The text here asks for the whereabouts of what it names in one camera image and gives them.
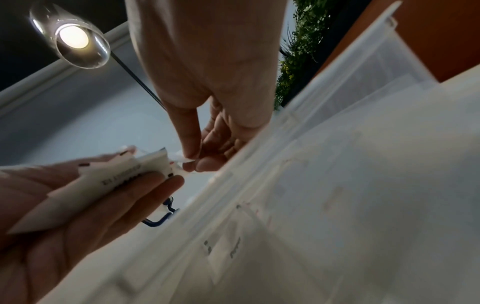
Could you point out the grey window frame post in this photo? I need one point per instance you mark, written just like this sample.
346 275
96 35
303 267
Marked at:
138 80

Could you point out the person's right hand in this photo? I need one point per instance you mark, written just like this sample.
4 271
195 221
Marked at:
210 53

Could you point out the clear compartment tray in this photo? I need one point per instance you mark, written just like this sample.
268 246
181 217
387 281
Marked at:
356 178

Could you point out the person's left hand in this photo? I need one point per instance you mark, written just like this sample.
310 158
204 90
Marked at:
75 237

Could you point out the glass pendant lamp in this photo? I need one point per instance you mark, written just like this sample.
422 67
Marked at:
75 35

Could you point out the black planter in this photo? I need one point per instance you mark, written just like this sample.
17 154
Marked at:
345 20

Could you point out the green leafy plant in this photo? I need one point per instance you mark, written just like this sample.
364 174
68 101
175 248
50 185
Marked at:
303 44

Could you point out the sorted sachets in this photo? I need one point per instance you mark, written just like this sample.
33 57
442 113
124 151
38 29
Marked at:
225 249

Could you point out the clear lidded plastic container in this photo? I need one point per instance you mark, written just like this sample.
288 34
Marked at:
163 218

